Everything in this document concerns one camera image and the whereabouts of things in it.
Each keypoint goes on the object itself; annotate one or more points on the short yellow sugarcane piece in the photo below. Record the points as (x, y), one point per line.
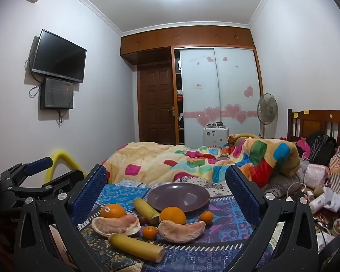
(146, 209)

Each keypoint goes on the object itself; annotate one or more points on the large orange with sticker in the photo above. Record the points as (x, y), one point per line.
(113, 212)

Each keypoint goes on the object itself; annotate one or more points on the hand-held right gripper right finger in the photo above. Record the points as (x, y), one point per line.
(242, 194)

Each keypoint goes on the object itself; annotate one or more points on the black backpack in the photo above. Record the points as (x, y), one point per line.
(323, 148)

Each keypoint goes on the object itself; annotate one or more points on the small wall-mounted black monitor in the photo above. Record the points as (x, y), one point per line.
(58, 93)

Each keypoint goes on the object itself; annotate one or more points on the wall-mounted black television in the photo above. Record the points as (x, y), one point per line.
(59, 55)

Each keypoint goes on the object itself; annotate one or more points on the small tangerine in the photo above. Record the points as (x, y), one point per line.
(150, 232)
(206, 217)

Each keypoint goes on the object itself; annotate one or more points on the standing electric fan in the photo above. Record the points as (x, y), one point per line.
(267, 108)

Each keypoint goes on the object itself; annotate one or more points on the group of pink heart stickers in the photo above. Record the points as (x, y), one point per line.
(232, 110)

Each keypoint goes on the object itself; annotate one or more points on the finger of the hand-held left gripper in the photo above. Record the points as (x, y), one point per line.
(65, 177)
(39, 165)

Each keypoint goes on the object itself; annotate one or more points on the brown wooden door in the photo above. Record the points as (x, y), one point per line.
(158, 102)

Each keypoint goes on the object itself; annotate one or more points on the bright pink cloth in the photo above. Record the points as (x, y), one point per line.
(303, 146)

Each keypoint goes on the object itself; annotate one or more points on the wooden bed headboard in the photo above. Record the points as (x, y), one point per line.
(314, 121)

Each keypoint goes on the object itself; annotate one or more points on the pomelo peel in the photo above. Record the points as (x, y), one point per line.
(116, 226)

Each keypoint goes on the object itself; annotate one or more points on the long yellow sugarcane piece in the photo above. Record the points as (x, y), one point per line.
(136, 247)

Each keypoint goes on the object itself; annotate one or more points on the white boxy appliance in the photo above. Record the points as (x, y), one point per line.
(215, 136)

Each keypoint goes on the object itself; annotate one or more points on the peeled pomelo segment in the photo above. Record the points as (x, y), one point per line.
(181, 232)

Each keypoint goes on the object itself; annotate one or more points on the wooden wardrobe with sliding doors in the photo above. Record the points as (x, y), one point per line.
(221, 90)

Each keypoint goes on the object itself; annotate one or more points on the brown fruit plate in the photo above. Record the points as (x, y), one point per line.
(178, 197)

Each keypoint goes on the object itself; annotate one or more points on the clothes on wardrobe shelf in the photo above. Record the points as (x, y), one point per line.
(180, 96)

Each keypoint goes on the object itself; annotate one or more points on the yellow chair frame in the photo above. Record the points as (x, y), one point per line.
(63, 160)

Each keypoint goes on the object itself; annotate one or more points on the grey plush cloth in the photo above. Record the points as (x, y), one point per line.
(283, 184)

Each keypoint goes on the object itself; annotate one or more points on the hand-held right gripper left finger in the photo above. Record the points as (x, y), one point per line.
(90, 188)

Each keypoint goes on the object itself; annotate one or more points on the colourful patchwork blanket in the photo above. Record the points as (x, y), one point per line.
(164, 161)

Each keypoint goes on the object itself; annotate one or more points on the pale pink pouch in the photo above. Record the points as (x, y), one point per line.
(316, 175)

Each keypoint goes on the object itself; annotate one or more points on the white plastic bag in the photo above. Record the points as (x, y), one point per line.
(335, 198)

